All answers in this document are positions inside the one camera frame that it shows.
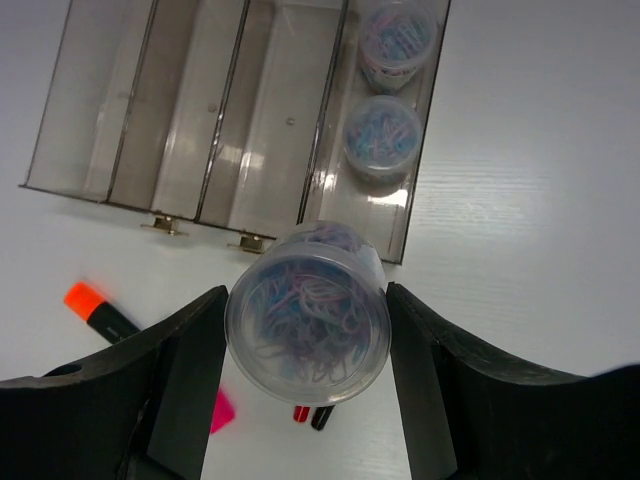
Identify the paper clip jar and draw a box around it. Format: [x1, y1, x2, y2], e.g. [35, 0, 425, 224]
[224, 221, 391, 407]
[342, 95, 423, 184]
[359, 1, 437, 95]

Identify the red-capped white pen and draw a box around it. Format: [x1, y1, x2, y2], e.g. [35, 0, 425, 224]
[293, 405, 311, 423]

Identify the pink highlighter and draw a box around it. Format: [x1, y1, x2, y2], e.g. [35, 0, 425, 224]
[210, 389, 236, 435]

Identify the orange highlighter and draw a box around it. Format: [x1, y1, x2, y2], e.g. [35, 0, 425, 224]
[64, 282, 140, 344]

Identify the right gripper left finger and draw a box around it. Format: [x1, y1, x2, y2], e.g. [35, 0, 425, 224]
[1, 286, 228, 479]

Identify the black-capped white pen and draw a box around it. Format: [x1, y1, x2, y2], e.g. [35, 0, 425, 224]
[311, 405, 335, 431]

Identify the clear four-compartment organizer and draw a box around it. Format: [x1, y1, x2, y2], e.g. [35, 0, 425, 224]
[18, 0, 452, 266]

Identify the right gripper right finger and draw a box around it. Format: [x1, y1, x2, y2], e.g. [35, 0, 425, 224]
[387, 283, 639, 479]

